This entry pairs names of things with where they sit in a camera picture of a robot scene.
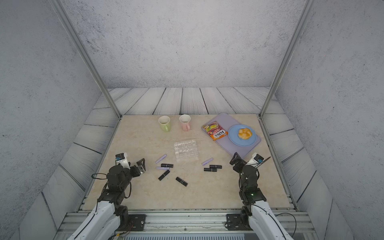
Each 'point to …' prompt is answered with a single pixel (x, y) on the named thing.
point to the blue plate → (233, 133)
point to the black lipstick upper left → (167, 165)
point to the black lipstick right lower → (210, 169)
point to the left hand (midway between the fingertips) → (139, 161)
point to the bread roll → (245, 133)
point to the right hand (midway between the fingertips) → (242, 156)
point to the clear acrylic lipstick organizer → (186, 150)
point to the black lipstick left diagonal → (164, 174)
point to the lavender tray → (229, 147)
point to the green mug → (164, 123)
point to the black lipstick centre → (181, 181)
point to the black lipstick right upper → (215, 166)
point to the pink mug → (185, 120)
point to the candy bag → (215, 130)
